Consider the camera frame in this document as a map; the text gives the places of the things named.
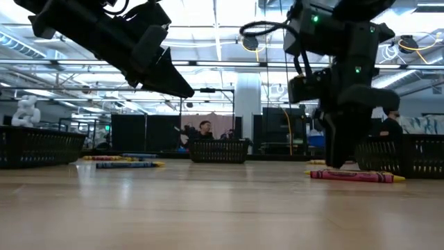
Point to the person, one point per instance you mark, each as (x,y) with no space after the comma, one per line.
(390,125)
(204,130)

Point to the black aluminium table frame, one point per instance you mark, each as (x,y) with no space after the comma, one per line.
(277,157)

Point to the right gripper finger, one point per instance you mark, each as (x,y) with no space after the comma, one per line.
(330,139)
(354,118)

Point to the white sculpted figure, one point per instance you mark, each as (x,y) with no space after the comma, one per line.
(26,111)

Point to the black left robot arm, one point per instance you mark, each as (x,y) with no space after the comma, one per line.
(52,14)

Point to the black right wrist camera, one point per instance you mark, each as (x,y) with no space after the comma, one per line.
(307,88)

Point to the blue storage bin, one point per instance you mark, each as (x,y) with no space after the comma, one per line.
(315,141)

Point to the white building column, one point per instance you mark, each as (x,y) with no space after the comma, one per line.
(248,104)

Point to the silver ventilation duct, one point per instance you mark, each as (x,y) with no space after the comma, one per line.
(17,43)

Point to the blue white mural panel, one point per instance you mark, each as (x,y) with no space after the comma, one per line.
(423,125)

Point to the black partition screen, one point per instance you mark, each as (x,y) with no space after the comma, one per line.
(138,133)

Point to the ceiling light strip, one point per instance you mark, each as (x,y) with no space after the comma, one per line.
(225,64)

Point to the black equipment cabinet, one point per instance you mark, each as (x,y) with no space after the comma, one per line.
(277,128)

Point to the pink curtain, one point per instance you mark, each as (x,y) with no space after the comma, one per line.
(222,121)

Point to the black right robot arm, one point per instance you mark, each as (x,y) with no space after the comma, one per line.
(347,34)

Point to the black slotted plastic basket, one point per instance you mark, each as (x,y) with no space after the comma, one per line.
(218,151)
(34,149)
(416,156)

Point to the black metal gantry frame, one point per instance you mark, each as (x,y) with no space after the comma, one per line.
(208,90)

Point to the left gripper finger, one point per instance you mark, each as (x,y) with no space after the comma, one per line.
(166,76)

